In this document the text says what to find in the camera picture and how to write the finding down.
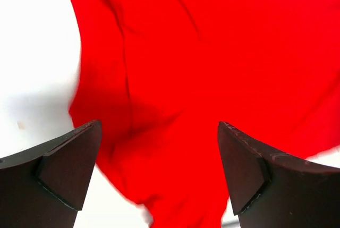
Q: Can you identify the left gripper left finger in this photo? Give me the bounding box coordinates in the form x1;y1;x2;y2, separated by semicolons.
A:
1;121;102;228

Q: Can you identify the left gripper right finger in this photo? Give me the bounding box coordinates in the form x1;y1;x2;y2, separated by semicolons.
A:
218;122;339;228

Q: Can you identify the red t-shirt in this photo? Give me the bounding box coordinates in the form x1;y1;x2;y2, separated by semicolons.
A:
69;0;339;227

